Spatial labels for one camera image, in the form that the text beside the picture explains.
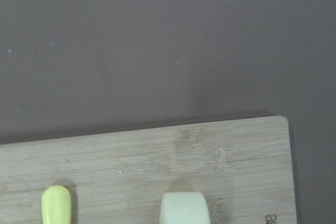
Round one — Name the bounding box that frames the yellow plastic knife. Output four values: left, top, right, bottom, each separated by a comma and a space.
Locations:
41, 185, 71, 224

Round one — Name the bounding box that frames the bamboo cutting board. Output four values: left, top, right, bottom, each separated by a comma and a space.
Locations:
1, 116, 297, 223

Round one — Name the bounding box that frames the lemon slice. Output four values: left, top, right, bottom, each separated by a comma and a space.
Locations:
159, 192, 211, 224

